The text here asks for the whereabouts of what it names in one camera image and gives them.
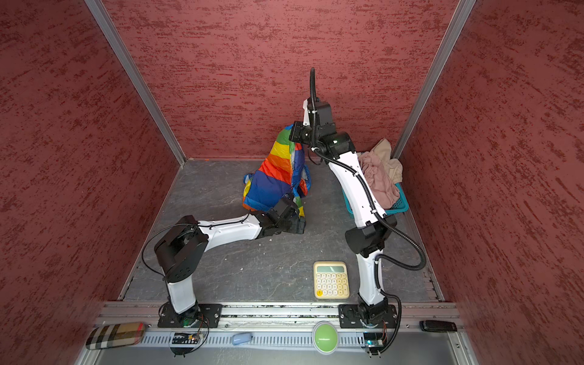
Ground aluminium corner post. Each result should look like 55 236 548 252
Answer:
392 0 476 159
85 0 187 167

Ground left aluminium corner post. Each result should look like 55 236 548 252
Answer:
85 0 187 167

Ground beige shorts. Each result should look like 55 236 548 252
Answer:
357 138 403 184

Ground plaid glasses case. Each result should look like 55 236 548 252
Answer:
85 322 147 350

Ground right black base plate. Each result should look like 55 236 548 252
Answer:
339 302 398 329

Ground black remote device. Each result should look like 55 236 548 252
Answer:
419 319 458 333

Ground small blue grey eraser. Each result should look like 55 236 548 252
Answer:
231 332 253 346

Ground rainbow striped shorts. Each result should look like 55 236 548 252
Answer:
242 126 311 217

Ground pink shorts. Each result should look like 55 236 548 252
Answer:
358 152 400 210

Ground right aluminium corner post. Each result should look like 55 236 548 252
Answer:
392 0 476 159

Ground teal plastic basket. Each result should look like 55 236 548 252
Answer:
343 183 409 217

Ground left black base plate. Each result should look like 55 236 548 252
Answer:
158 302 223 329

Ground cream yellow calculator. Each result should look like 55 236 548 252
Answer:
313 261 350 300

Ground right small circuit board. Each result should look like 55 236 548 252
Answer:
363 332 386 357

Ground aluminium front rail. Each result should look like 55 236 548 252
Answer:
76 301 478 364

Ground small circuit board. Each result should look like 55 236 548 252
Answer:
170 332 203 357
363 332 386 357

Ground left small circuit board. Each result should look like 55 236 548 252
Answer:
170 332 203 357

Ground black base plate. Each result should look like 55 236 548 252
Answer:
158 302 223 329
339 302 398 329

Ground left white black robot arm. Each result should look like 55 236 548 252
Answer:
155 194 306 316

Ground black corrugated cable hose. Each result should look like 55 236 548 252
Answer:
308 67 428 354

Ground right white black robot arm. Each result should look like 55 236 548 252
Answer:
290 99 393 327

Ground green round push button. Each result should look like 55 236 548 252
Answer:
312 322 339 355

